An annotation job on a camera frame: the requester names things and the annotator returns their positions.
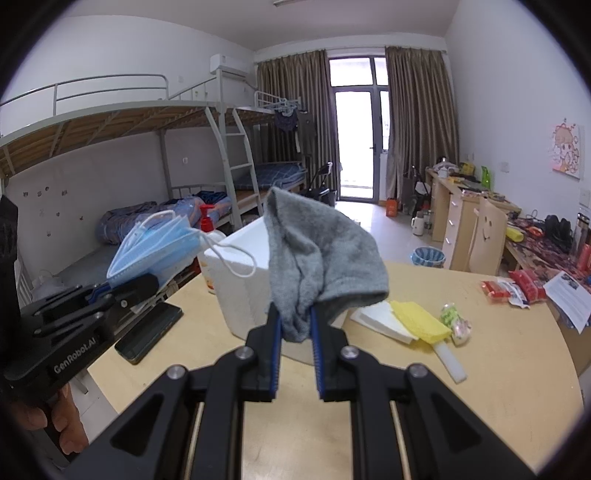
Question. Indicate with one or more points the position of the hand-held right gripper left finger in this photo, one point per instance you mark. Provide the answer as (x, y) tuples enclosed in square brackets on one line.
[(274, 344)]

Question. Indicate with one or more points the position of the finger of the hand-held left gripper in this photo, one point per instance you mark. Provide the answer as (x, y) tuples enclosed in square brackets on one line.
[(99, 290), (138, 286)]

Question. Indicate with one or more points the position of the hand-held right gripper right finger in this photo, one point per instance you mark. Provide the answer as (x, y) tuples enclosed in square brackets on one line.
[(318, 353)]

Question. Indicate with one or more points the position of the blue face mask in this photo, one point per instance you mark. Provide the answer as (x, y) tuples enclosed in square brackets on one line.
[(152, 249)]

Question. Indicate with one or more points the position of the white foam box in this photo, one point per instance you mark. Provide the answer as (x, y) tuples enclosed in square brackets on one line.
[(244, 295)]

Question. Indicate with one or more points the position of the grey sock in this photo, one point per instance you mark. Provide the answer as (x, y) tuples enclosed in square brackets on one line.
[(318, 249)]

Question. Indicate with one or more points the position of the person's left hand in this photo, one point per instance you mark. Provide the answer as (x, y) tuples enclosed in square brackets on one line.
[(69, 420)]

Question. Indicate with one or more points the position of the black phone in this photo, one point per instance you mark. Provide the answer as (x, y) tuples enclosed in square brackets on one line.
[(147, 334)]

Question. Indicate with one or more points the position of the white folded paper towel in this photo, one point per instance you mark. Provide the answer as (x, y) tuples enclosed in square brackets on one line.
[(374, 319)]

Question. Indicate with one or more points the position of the blue quilt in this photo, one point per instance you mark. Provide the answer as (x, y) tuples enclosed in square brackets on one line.
[(134, 219)]

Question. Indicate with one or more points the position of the white bottle with red pump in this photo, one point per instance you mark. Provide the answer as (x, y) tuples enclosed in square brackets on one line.
[(210, 240)]

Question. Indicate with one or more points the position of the yellow sponge cloth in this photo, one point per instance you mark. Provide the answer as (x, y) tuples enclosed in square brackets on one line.
[(422, 325)]

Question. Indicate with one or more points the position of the white plastic bar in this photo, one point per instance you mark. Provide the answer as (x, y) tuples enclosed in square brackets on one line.
[(450, 364)]

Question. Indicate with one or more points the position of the green and pink candy wrapper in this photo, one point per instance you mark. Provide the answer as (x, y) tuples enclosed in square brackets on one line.
[(455, 323)]

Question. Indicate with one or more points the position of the blue waste bin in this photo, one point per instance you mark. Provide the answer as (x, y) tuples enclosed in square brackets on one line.
[(428, 257)]

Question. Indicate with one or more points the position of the white thermos jug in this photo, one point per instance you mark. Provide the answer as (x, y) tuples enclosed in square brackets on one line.
[(418, 225)]

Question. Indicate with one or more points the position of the orange bag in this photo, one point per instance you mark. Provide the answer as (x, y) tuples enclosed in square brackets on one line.
[(392, 208)]

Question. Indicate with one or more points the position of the grey metal bunk bed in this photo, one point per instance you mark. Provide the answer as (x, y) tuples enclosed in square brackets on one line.
[(92, 124), (268, 152)]

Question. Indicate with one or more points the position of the black folding chair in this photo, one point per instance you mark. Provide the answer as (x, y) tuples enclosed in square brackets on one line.
[(323, 182)]

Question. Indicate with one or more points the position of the blue plaid bedding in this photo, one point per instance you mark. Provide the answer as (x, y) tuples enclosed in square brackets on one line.
[(279, 174)]

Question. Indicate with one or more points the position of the small red snack packet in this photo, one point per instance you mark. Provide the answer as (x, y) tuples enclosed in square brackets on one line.
[(496, 290)]

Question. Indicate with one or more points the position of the wooden desk with drawers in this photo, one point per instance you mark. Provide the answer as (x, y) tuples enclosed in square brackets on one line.
[(455, 217)]

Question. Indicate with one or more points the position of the wooden chair with smiley face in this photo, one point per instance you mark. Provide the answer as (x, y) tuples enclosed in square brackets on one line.
[(487, 235)]

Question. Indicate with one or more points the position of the glass balcony door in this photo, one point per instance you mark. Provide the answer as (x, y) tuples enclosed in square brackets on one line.
[(355, 138)]

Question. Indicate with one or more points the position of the large red snack packet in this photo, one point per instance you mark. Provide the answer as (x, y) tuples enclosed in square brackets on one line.
[(526, 286)]

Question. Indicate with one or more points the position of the dark hanging clothes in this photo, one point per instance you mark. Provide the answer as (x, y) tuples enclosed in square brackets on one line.
[(288, 124)]

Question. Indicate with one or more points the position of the yellow object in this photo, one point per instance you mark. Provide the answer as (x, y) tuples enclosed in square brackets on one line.
[(514, 233)]

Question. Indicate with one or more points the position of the white air conditioner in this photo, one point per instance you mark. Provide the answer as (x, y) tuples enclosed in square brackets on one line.
[(228, 65)]

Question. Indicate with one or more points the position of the green bag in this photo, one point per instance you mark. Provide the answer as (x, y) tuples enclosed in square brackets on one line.
[(485, 177)]

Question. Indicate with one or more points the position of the patterned desk mat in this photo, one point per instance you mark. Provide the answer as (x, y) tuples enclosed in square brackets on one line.
[(545, 256)]

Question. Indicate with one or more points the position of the brown curtain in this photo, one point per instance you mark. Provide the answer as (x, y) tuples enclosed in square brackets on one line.
[(295, 92), (418, 120)]

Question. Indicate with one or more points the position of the printed paper sheet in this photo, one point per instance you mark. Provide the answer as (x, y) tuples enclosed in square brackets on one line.
[(570, 300)]

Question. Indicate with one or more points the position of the row of toiletry bottles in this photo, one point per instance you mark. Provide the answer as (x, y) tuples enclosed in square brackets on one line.
[(582, 240)]

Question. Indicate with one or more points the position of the cartoon wall poster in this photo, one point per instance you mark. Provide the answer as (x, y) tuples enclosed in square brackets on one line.
[(567, 147)]

